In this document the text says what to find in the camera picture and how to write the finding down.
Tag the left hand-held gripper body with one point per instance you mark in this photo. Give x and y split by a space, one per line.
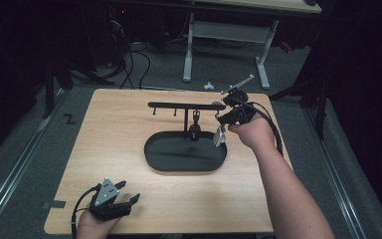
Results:
107 205

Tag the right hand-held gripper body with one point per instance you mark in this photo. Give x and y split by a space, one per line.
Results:
240 114

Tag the black key stand with tray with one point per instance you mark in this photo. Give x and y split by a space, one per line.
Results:
179 156

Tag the person's right hand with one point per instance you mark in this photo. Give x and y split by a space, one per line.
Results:
255 134

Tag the person's left hand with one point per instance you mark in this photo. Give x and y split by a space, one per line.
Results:
93 229

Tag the small white floor object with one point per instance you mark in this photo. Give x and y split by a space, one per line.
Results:
209 86

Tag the grey floor tape strip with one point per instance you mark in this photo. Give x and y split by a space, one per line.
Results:
55 204

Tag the white-framed desk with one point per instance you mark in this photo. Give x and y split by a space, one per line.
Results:
232 33

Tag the black metal stand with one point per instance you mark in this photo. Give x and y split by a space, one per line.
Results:
49 86
320 109

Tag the metal floor rail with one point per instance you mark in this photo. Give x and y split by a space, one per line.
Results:
20 159
336 179

